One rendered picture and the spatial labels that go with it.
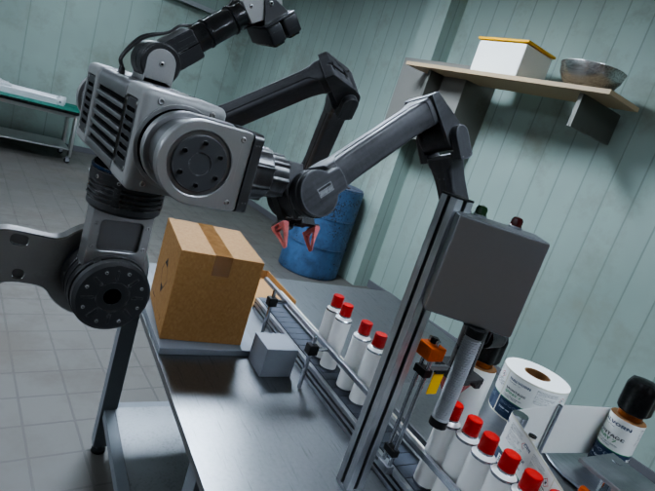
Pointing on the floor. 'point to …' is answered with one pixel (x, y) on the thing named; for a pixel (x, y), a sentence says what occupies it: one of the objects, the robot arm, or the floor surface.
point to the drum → (338, 235)
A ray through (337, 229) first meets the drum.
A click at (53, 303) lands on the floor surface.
